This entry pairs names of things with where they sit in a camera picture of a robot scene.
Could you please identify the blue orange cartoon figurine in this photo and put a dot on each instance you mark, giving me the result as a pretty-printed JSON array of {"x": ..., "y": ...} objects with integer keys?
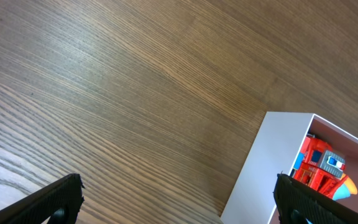
[{"x": 347, "y": 189}]

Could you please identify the red toy fire truck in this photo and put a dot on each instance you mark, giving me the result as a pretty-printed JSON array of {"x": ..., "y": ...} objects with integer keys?
[{"x": 318, "y": 167}]

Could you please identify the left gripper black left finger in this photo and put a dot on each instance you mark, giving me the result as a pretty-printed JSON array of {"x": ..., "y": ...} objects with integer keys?
[{"x": 59, "y": 202}]

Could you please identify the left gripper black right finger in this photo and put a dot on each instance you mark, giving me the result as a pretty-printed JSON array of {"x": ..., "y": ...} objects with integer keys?
[{"x": 298, "y": 204}]

